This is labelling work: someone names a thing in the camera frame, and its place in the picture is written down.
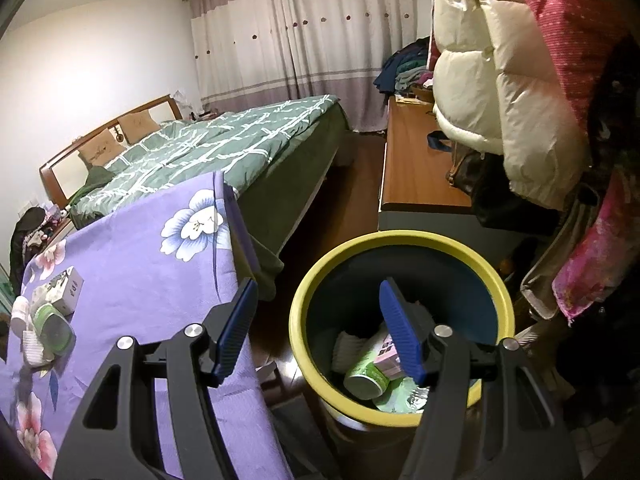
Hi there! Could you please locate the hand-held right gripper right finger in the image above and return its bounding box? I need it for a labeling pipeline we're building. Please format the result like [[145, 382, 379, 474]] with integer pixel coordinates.
[[379, 278, 586, 480]]

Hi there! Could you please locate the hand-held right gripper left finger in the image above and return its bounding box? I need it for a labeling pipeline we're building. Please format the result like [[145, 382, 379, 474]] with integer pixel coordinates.
[[47, 276, 260, 480]]

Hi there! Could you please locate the pink box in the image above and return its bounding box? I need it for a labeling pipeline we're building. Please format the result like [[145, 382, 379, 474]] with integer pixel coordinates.
[[372, 337, 408, 381]]

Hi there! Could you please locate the white green printed cup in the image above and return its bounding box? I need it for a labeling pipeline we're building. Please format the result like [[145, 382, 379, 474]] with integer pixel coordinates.
[[343, 332, 392, 401]]

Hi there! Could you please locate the white green wrapper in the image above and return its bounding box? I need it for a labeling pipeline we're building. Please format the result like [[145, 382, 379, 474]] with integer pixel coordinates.
[[372, 377, 431, 413]]

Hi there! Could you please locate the yellow rimmed trash bin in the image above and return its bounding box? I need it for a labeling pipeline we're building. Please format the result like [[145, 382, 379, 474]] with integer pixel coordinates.
[[289, 230, 517, 480]]

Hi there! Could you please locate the purple floral cloth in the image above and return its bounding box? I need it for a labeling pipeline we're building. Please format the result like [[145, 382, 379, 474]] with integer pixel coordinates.
[[0, 170, 296, 480]]

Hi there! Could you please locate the beige cloth bag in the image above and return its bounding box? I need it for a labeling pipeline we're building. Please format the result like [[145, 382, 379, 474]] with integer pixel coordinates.
[[520, 190, 601, 321]]

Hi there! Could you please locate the dark green bed sheet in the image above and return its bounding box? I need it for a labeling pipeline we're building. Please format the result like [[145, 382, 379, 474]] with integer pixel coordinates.
[[225, 107, 353, 301]]

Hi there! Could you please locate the wooden dresser top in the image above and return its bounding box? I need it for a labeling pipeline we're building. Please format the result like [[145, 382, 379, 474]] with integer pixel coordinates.
[[377, 95, 481, 233]]

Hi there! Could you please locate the small cream carton box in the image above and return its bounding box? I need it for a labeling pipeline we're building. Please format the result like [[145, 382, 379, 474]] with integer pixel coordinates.
[[47, 266, 83, 316]]

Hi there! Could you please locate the brown leather bag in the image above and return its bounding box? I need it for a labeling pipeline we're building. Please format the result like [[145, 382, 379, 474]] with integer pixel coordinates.
[[446, 152, 501, 201]]

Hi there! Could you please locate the green lidded round container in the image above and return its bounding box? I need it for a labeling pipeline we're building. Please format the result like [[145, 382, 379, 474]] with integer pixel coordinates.
[[32, 305, 76, 358]]

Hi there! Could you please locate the green checked quilt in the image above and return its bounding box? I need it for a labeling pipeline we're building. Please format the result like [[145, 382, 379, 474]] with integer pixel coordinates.
[[70, 95, 341, 231]]

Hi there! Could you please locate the dark green garment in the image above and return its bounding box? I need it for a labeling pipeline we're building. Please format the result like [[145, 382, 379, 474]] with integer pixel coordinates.
[[75, 166, 113, 201]]

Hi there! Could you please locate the white bottle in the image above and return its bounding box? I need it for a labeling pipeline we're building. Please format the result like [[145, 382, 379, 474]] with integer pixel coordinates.
[[11, 294, 37, 333]]

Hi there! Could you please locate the pink floral cloth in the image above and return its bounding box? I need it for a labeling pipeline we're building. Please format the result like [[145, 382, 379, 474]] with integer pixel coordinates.
[[552, 170, 640, 326]]

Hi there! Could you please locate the brown pillow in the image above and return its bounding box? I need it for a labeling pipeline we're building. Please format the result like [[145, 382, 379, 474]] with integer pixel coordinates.
[[117, 110, 160, 143], [77, 129, 123, 167]]

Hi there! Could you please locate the pile of dark clothes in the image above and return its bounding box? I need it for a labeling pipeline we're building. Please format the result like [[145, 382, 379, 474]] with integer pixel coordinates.
[[9, 205, 66, 281]]

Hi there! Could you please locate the wooden bed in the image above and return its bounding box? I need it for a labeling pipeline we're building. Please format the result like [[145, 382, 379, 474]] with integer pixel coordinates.
[[39, 94, 353, 281]]

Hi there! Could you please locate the heap of mixed clothes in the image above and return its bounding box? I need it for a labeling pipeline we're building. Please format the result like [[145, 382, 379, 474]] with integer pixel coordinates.
[[374, 36, 436, 98]]

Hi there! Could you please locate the white puffer jacket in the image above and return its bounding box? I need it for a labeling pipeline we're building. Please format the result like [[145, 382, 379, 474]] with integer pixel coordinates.
[[431, 0, 591, 211]]

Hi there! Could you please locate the pink beige curtain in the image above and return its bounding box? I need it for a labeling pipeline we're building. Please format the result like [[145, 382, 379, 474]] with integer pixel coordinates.
[[182, 0, 431, 133]]

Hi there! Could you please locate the pink dotted garment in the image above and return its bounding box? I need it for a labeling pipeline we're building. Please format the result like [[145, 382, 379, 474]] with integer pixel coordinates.
[[502, 0, 631, 126]]

